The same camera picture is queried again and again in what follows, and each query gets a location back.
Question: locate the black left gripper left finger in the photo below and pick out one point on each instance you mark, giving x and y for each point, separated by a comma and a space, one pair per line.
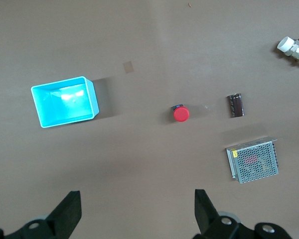
64, 216

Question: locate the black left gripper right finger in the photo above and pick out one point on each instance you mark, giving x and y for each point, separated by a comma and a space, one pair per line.
206, 214

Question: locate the red push button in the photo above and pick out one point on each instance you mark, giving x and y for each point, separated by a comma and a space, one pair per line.
181, 115

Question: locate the metal mesh power supply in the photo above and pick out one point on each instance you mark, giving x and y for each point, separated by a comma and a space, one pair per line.
254, 161

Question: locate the cyan plastic box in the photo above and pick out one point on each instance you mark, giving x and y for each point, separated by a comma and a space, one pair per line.
64, 107

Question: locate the brown cylindrical capacitor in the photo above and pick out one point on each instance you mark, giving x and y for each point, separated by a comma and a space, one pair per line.
236, 105

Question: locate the translucent tape patch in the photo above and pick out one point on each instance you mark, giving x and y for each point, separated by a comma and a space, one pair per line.
128, 67

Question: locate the metal valve with white ends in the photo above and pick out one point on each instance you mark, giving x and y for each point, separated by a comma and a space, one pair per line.
286, 44

